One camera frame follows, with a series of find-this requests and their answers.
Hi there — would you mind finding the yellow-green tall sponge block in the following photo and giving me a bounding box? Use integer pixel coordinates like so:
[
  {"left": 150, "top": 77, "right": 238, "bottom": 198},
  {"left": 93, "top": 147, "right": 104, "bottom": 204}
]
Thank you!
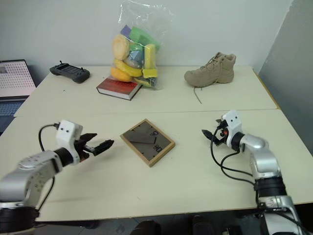
[{"left": 144, "top": 44, "right": 157, "bottom": 71}]

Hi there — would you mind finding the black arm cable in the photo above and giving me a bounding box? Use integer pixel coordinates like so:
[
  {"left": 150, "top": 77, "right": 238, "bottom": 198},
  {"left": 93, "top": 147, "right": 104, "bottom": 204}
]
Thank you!
[
  {"left": 38, "top": 124, "right": 60, "bottom": 153},
  {"left": 209, "top": 119, "right": 258, "bottom": 188}
]

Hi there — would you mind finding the purple sponge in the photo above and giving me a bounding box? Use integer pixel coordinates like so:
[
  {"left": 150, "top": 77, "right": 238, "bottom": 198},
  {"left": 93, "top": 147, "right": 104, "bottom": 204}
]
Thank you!
[{"left": 120, "top": 24, "right": 133, "bottom": 38}]

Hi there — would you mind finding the small yellow-green sponge block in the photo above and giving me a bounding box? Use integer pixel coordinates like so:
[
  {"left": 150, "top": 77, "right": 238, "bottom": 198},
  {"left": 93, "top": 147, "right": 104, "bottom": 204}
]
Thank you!
[{"left": 142, "top": 68, "right": 158, "bottom": 79}]

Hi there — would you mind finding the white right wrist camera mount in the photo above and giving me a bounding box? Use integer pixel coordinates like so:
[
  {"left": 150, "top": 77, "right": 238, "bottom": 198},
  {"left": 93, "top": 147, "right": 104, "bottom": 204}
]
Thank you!
[{"left": 221, "top": 110, "right": 244, "bottom": 149}]

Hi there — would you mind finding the red hardcover book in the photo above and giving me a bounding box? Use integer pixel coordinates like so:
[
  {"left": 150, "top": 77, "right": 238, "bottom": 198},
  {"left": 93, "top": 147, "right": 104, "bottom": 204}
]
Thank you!
[{"left": 96, "top": 76, "right": 143, "bottom": 101}]

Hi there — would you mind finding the clear plastic bag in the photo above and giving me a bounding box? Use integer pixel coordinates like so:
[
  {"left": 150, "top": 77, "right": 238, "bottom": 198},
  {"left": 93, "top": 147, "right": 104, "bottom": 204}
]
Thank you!
[{"left": 109, "top": 0, "right": 177, "bottom": 91}]

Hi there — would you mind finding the tan suede boot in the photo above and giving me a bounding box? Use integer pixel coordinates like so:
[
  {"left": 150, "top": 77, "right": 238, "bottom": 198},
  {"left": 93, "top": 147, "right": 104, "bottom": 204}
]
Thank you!
[{"left": 183, "top": 51, "right": 237, "bottom": 105}]

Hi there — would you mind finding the open laptop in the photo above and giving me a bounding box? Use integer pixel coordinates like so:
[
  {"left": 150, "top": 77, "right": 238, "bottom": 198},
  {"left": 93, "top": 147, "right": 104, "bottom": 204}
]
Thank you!
[{"left": 0, "top": 59, "right": 38, "bottom": 135}]

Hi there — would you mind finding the orange round sponge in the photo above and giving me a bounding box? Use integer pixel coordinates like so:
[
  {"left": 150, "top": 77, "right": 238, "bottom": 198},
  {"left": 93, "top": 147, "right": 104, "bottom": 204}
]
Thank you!
[{"left": 110, "top": 66, "right": 133, "bottom": 82}]

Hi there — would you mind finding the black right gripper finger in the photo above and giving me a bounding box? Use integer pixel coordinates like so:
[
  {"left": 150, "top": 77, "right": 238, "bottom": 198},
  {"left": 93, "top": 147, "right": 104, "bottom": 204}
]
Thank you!
[{"left": 201, "top": 129, "right": 216, "bottom": 141}]

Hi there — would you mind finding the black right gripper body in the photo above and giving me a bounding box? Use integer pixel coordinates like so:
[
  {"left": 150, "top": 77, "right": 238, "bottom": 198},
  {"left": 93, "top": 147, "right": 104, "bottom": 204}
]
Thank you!
[{"left": 214, "top": 121, "right": 229, "bottom": 147}]

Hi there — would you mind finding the green sponge block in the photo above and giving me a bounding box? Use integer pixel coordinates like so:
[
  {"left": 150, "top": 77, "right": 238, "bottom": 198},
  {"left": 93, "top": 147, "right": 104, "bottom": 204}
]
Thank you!
[{"left": 129, "top": 26, "right": 161, "bottom": 52}]

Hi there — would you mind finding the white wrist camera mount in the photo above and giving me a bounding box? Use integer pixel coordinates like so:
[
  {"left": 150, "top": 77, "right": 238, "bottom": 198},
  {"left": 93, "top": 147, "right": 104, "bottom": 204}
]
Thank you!
[
  {"left": 221, "top": 110, "right": 244, "bottom": 149},
  {"left": 55, "top": 119, "right": 84, "bottom": 164}
]

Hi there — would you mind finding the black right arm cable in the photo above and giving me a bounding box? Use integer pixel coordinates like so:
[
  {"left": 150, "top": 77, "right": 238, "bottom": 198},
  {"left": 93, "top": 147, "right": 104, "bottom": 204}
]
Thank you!
[{"left": 209, "top": 119, "right": 258, "bottom": 188}]

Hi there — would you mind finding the bright yellow round sponge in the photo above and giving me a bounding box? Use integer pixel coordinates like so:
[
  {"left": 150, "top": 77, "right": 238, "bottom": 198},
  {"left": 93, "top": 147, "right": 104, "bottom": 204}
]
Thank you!
[{"left": 114, "top": 58, "right": 144, "bottom": 78}]

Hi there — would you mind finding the wooden picture frame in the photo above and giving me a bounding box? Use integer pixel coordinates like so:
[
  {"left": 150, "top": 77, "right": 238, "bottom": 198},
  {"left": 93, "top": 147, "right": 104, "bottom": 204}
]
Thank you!
[{"left": 119, "top": 118, "right": 177, "bottom": 168}]

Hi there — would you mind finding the grey partition panel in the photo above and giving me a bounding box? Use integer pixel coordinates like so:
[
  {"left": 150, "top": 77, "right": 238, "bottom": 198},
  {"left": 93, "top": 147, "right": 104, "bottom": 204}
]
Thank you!
[{"left": 257, "top": 0, "right": 313, "bottom": 158}]

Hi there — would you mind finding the black handheld controller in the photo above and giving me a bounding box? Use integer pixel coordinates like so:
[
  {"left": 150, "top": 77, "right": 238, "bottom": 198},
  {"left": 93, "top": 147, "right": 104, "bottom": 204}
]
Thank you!
[{"left": 49, "top": 60, "right": 91, "bottom": 84}]

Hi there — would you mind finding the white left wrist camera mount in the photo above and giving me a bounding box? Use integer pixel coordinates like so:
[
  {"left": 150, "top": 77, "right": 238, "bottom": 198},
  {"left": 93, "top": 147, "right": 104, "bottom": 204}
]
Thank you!
[{"left": 55, "top": 119, "right": 84, "bottom": 164}]

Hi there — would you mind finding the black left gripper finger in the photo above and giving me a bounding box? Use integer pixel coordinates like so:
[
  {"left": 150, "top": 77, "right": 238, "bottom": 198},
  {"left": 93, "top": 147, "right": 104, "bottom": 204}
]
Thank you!
[
  {"left": 92, "top": 139, "right": 115, "bottom": 157},
  {"left": 78, "top": 133, "right": 98, "bottom": 143}
]

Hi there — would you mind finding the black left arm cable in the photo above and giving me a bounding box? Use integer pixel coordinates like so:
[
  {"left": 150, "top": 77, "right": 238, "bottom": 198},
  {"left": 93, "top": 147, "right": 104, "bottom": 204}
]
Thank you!
[{"left": 38, "top": 124, "right": 60, "bottom": 153}]

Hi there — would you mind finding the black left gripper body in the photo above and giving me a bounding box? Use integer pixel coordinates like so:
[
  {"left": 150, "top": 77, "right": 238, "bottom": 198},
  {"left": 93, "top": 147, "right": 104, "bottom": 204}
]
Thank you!
[{"left": 74, "top": 139, "right": 96, "bottom": 162}]

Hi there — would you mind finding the pale yellow round sponge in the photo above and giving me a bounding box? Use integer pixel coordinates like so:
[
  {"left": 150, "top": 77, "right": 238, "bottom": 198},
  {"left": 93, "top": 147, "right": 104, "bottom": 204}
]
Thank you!
[{"left": 112, "top": 34, "right": 131, "bottom": 61}]

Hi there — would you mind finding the blue grey sponge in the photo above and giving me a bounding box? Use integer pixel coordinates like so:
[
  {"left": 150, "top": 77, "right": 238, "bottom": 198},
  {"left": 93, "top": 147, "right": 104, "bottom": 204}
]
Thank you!
[{"left": 123, "top": 49, "right": 145, "bottom": 69}]

